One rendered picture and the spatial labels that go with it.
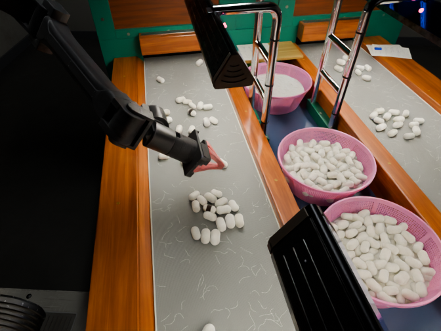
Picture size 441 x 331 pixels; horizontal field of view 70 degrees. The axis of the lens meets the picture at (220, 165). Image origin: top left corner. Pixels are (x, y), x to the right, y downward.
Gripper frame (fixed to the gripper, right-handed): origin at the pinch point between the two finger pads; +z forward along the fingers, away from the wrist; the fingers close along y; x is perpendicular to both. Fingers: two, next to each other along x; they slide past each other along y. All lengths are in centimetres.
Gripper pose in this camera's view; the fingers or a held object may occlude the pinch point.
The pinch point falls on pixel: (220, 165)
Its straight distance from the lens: 75.9
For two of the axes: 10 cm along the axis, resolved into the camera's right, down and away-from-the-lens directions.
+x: -6.2, 6.5, 4.5
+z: 7.6, 3.4, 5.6
